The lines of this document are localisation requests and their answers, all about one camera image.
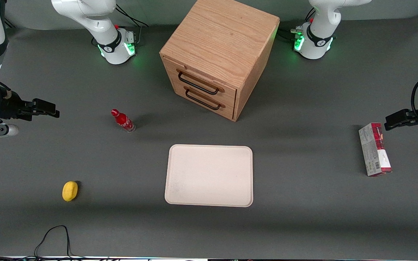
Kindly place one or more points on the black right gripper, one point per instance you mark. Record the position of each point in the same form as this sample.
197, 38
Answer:
8, 107

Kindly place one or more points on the wooden drawer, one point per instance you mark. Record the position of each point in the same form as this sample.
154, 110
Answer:
229, 110
229, 95

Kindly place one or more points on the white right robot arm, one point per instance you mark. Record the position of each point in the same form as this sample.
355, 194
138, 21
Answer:
100, 25

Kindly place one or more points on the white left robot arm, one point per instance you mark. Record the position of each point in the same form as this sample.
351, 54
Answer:
318, 40

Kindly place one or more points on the wooden drawer cabinet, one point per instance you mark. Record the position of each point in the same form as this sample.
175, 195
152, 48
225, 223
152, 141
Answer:
223, 36

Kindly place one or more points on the red and grey carton box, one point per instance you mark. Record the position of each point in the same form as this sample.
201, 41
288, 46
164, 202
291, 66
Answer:
374, 152

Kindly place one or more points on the red soda bottle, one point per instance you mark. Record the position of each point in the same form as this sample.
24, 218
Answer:
123, 121

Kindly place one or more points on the yellow lemon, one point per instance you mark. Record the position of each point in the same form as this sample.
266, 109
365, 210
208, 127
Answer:
70, 191

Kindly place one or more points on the cream plastic tray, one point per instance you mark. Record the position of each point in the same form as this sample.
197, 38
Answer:
209, 175

